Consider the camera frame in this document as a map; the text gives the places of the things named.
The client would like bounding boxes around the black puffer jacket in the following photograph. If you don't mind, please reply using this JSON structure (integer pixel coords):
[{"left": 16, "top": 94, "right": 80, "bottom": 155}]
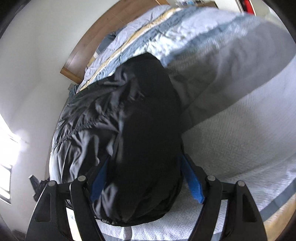
[{"left": 49, "top": 53, "right": 183, "bottom": 226}]

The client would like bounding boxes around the window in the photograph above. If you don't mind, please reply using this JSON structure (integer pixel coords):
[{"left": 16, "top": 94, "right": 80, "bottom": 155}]
[{"left": 1, "top": 115, "right": 28, "bottom": 205}]

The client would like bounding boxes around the blue-grey cloth on nightstand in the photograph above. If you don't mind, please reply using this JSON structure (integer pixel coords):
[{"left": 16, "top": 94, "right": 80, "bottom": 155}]
[{"left": 68, "top": 84, "right": 79, "bottom": 101}]

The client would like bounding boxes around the striped duvet cover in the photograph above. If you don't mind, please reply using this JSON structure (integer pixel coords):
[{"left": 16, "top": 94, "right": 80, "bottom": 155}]
[{"left": 77, "top": 5, "right": 295, "bottom": 240}]

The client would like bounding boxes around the striped pillow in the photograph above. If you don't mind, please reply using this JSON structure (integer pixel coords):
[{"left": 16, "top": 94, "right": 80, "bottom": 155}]
[{"left": 85, "top": 29, "right": 122, "bottom": 71}]

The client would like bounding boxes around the wooden headboard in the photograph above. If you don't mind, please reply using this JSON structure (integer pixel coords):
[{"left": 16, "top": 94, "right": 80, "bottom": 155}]
[{"left": 60, "top": 0, "right": 170, "bottom": 84}]

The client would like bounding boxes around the red fire extinguisher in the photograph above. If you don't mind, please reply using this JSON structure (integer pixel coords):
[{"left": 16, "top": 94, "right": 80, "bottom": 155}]
[{"left": 240, "top": 0, "right": 255, "bottom": 15}]

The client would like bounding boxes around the wooden right nightstand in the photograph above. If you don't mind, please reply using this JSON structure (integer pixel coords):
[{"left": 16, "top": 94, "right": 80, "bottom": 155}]
[{"left": 176, "top": 0, "right": 218, "bottom": 8}]

